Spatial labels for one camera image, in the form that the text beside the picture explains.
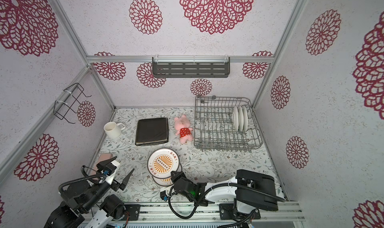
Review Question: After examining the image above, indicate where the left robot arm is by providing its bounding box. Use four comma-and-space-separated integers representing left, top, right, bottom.
44, 156, 134, 228

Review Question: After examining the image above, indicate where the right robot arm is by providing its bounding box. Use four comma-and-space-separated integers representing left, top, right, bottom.
161, 169, 286, 220

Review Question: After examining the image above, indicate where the white mug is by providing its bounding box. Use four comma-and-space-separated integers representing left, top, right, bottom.
104, 122, 126, 139

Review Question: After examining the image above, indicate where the pink plush pig toy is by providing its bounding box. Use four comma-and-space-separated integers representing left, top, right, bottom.
174, 114, 194, 144

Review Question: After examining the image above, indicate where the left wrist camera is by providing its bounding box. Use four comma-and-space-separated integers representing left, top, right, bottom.
102, 160, 121, 185

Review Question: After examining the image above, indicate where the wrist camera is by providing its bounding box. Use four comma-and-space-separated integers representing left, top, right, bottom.
160, 189, 172, 202
102, 160, 121, 185

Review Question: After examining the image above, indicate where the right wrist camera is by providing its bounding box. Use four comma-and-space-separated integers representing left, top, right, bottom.
160, 189, 172, 202

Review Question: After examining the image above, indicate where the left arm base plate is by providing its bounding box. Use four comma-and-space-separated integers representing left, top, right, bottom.
121, 204, 141, 222

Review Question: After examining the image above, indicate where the aluminium mounting rail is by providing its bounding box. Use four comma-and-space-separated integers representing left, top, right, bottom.
52, 200, 306, 224

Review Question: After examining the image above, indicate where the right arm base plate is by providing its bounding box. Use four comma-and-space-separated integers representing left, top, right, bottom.
219, 202, 261, 221

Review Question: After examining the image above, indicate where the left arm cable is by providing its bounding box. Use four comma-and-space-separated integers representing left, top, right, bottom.
57, 165, 107, 196

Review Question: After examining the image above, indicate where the grey wire dish rack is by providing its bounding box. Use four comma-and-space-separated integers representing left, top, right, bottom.
194, 95, 263, 151

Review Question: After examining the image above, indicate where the black wire wall hook rack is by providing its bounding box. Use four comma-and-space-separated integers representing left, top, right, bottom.
53, 83, 91, 124

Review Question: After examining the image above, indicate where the grey wall shelf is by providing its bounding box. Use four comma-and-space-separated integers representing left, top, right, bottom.
152, 57, 231, 78

